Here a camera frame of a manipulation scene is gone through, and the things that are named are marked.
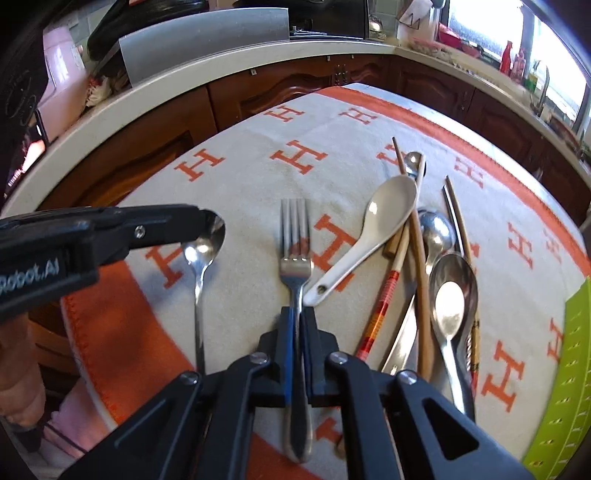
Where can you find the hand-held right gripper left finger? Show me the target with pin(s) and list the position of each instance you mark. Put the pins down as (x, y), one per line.
(288, 355)

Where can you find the pink bottle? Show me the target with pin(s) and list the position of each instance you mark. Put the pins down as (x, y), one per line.
(519, 64)

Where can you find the cream chopstick with red bands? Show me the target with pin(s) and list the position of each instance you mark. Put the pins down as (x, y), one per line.
(385, 295)

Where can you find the white patterned board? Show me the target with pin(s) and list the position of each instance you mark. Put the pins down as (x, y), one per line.
(415, 18)

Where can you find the person's pink clothing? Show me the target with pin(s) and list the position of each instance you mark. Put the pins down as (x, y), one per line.
(78, 415)

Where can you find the red spray bottle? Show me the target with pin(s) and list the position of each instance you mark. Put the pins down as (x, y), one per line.
(507, 57)

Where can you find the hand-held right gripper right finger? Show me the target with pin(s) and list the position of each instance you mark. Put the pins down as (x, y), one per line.
(310, 355)

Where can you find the green dish soap bottle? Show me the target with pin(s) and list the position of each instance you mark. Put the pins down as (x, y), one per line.
(533, 81)

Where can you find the small steel teapot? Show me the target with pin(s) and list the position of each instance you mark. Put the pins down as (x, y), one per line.
(376, 25)

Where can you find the white ceramic spoon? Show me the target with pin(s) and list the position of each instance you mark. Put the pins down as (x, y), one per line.
(392, 203)

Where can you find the white kitchen countertop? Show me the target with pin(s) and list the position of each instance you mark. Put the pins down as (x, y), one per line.
(184, 87)

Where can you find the steel splash guard panel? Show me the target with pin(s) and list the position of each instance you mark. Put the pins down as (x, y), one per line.
(203, 41)

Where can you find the thin dark metal chopstick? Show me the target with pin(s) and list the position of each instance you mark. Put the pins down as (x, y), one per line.
(450, 210)

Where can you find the brown wooden chopstick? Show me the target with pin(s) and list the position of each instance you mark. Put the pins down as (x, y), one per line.
(421, 286)

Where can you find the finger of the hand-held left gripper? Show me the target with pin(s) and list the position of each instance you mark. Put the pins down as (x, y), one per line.
(152, 226)

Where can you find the orange and cream printed blanket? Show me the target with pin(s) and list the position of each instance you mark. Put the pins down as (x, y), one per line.
(258, 184)

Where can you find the metal fork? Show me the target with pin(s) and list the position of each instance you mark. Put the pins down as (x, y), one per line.
(295, 272)

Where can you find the green plastic utensil tray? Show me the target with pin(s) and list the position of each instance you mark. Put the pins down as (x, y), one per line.
(570, 369)

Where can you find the thin patterned chopstick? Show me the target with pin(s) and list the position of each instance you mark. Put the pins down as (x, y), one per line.
(459, 217)

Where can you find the pink plastic basin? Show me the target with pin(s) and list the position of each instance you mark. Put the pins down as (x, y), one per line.
(450, 34)

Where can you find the steel kitchen faucet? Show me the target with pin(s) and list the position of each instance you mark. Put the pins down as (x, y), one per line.
(544, 92)

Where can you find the pink kitchen appliance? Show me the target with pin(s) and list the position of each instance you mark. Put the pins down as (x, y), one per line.
(62, 78)

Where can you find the dark wooden base cabinets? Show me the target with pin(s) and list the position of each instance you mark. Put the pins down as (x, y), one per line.
(277, 87)

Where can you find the person's left forearm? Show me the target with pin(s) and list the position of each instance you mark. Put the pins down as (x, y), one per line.
(18, 369)

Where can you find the kitchen window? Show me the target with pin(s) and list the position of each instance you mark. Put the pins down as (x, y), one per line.
(508, 27)

